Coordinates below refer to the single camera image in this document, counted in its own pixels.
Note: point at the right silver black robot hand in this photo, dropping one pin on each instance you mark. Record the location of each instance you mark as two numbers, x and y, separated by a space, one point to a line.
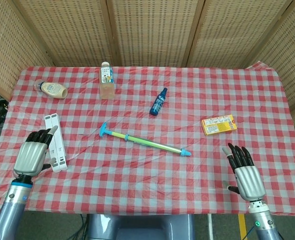
250 180

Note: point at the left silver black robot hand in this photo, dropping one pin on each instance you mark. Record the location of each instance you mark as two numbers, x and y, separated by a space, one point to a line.
28 157

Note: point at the green blue water squirter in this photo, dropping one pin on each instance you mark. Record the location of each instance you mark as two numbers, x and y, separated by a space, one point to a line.
142 142

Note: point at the white folding stand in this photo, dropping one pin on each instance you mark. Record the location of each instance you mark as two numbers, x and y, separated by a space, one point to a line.
58 145

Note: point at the yellow cardboard box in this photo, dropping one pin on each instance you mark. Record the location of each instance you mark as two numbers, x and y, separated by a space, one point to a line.
218 125

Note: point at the beige mayonnaise squeeze bottle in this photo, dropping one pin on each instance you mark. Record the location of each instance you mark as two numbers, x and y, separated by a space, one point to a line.
52 89

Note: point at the red white checkered tablecloth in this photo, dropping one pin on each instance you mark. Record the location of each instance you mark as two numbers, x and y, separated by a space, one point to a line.
147 180

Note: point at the clear drink bottle printed label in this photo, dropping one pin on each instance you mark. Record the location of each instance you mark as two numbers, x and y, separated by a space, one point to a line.
106 80

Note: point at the dark blue spray bottle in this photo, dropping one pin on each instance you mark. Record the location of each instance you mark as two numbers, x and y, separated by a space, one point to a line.
158 102

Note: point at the grey blue robot torso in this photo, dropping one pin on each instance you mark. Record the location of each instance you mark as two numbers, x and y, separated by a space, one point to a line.
140 227

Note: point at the bamboo folding screen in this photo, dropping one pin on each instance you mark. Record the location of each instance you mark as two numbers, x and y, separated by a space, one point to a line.
152 30

